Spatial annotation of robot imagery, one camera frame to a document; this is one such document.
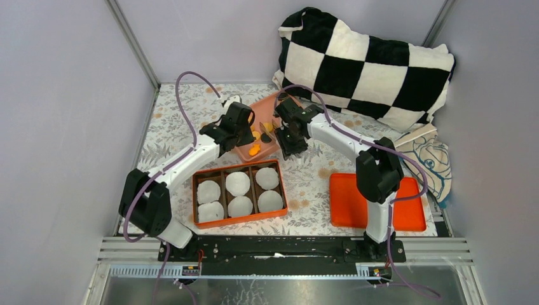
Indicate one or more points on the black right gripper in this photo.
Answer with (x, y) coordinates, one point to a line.
(286, 149)

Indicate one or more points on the beige blue printed cloth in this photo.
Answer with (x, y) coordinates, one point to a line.
(424, 147)

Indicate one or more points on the pink cookie tray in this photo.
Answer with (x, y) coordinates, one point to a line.
(264, 121)

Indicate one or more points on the aluminium frame rail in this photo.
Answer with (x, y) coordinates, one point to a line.
(118, 257)

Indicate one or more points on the black white checkered pillow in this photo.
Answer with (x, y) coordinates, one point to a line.
(394, 82)

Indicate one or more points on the orange cookie box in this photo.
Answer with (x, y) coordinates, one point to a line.
(219, 175)

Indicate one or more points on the orange box lid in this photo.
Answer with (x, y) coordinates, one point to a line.
(349, 208)

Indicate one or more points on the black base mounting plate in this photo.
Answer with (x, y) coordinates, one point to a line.
(225, 255)

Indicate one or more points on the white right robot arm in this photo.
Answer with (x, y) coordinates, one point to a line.
(377, 166)

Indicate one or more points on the white paper cup liner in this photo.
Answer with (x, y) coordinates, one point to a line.
(267, 178)
(270, 201)
(237, 183)
(209, 212)
(240, 206)
(208, 191)

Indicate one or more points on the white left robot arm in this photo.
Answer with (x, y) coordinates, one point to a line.
(146, 198)

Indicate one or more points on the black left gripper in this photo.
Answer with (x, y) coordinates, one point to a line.
(248, 138)

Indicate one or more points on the orange fish cookie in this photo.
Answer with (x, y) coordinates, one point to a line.
(254, 150)

